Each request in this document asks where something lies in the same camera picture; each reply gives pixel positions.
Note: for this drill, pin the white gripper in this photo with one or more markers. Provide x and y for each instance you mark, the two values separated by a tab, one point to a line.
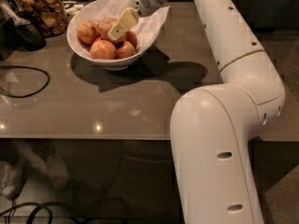
129	17

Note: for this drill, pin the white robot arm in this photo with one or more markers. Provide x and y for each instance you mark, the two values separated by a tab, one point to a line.
210	126

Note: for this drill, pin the red back right apple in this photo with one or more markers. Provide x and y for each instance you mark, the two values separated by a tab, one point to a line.
131	37

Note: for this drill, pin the white ceramic bowl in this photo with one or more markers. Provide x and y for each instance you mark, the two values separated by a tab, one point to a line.
83	50

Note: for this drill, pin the small white items behind bowl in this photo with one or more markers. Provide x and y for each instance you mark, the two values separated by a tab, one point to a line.
72	7

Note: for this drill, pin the white paper sheet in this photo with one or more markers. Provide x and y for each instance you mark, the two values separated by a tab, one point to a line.
147	28

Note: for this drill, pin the glass jar of chips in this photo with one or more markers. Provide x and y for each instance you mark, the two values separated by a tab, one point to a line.
48	15

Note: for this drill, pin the black scoop with handle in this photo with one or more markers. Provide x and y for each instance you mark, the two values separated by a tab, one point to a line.
27	33

